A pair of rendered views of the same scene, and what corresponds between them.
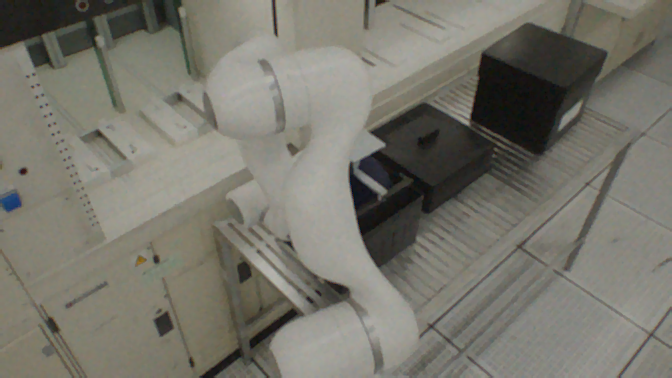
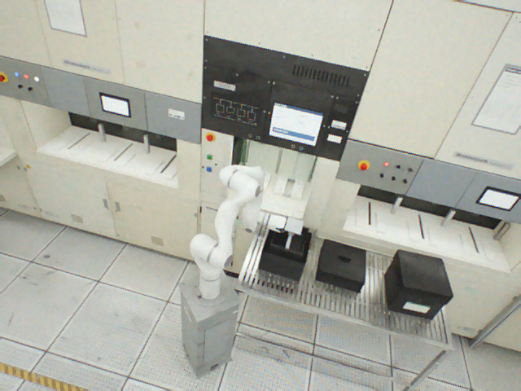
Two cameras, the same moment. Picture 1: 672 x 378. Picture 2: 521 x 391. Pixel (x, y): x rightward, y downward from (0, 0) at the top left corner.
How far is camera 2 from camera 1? 123 cm
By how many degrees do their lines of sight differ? 36
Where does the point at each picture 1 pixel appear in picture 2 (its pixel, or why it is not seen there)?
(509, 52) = (409, 258)
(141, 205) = not seen: hidden behind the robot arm
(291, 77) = (235, 177)
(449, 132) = (355, 264)
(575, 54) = (435, 283)
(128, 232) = not seen: hidden behind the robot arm
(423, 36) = (408, 232)
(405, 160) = (326, 256)
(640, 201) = not seen: outside the picture
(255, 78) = (229, 172)
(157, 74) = (300, 170)
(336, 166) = (231, 204)
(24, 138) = (221, 156)
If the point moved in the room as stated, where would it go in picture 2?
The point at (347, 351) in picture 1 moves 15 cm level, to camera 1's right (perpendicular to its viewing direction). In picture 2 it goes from (204, 248) to (218, 269)
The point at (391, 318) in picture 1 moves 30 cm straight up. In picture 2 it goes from (218, 251) to (221, 206)
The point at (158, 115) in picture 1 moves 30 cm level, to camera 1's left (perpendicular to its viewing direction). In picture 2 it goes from (280, 181) to (259, 160)
